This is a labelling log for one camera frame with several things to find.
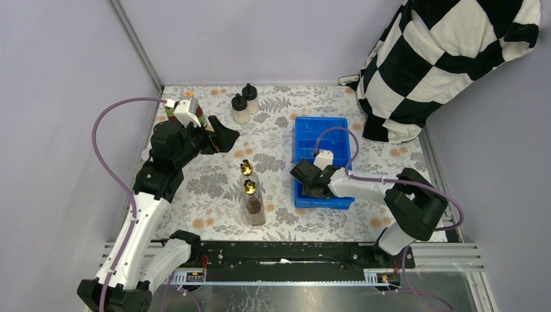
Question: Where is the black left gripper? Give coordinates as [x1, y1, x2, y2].
[173, 116, 240, 169]

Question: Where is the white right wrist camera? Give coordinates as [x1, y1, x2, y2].
[313, 149, 334, 171]

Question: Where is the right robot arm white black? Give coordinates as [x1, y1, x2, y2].
[290, 159, 448, 268]

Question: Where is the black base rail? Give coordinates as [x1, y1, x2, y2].
[170, 230, 415, 283]

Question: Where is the blue plastic divided bin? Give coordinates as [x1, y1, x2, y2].
[293, 116, 354, 210]

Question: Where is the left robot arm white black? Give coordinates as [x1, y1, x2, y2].
[77, 116, 240, 311]

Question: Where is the glass oil bottle gold spout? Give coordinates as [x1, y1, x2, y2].
[244, 179, 266, 226]

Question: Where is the brown sauce bottle yellow cap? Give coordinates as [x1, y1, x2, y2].
[163, 101, 177, 122]

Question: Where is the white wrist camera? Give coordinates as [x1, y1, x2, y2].
[163, 97, 202, 127]
[313, 149, 334, 171]

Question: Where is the floral table mat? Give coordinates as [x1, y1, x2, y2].
[142, 84, 448, 243]

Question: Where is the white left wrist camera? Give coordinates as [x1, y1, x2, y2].
[163, 97, 202, 127]

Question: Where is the black white checkered cloth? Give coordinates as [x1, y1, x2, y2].
[339, 1, 541, 144]

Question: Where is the black lid spice jar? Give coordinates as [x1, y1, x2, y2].
[242, 83, 259, 114]
[231, 94, 250, 124]

